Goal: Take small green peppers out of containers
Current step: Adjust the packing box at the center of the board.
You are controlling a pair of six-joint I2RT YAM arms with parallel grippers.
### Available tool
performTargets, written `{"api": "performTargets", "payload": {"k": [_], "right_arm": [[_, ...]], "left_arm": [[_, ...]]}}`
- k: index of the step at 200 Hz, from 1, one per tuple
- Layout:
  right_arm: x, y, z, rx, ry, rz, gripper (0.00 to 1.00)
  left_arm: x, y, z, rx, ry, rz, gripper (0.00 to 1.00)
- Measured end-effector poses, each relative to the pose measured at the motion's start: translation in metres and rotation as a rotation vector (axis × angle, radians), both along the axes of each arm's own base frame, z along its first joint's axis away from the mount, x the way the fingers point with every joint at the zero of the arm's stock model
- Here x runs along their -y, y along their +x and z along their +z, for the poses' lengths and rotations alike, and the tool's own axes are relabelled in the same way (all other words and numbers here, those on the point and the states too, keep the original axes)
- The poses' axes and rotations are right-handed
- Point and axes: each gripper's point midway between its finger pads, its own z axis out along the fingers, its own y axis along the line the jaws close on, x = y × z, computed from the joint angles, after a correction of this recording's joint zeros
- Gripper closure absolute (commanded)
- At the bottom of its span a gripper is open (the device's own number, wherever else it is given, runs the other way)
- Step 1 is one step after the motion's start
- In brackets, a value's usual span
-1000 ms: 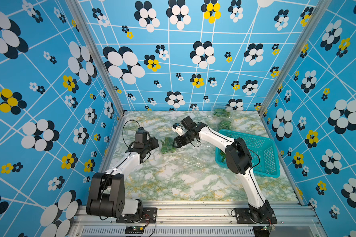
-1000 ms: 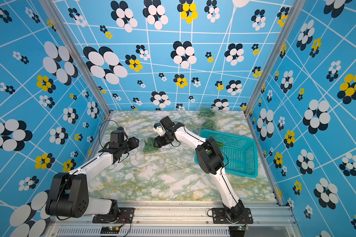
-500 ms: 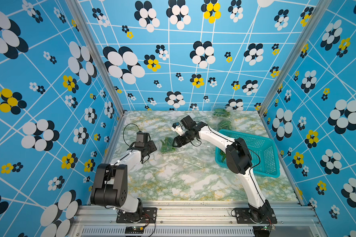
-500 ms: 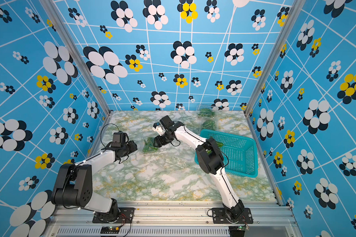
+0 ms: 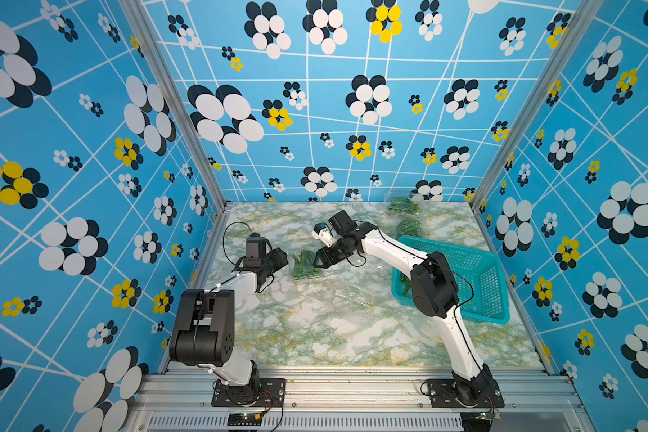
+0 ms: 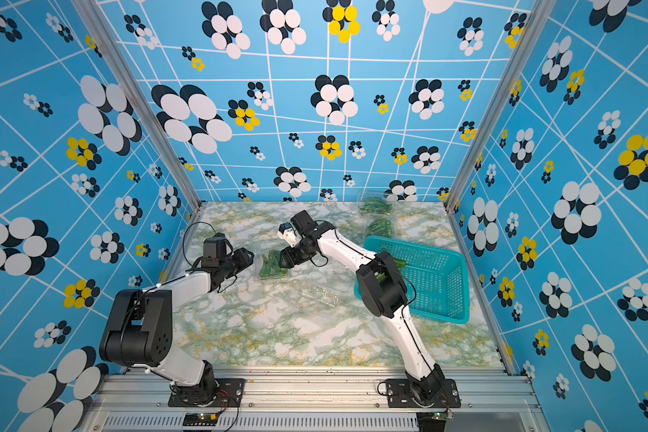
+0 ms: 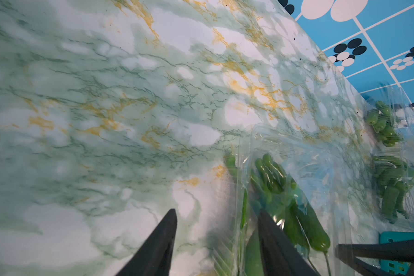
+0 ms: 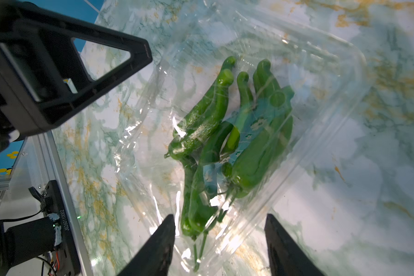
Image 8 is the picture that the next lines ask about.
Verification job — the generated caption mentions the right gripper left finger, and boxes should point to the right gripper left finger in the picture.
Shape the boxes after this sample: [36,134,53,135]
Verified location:
[118,215,175,276]

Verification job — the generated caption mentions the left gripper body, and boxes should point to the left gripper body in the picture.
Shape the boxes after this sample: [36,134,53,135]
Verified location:
[0,1,72,142]

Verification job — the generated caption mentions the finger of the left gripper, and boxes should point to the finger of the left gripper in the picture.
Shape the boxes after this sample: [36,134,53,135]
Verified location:
[6,18,152,116]

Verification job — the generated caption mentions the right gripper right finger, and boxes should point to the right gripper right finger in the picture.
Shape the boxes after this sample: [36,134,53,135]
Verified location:
[264,213,323,276]

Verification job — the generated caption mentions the green pepper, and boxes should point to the green pepper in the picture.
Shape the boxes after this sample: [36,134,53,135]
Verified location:
[221,59,294,198]
[164,56,236,160]

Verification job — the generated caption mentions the clear clamshell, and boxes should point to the clear clamshell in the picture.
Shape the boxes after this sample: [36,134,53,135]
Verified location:
[115,1,368,276]

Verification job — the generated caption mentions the aluminium front rail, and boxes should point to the aluminium front rail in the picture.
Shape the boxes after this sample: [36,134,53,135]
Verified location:
[0,130,94,276]

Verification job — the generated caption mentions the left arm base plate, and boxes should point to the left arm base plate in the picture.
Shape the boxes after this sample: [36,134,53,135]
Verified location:
[43,180,81,276]

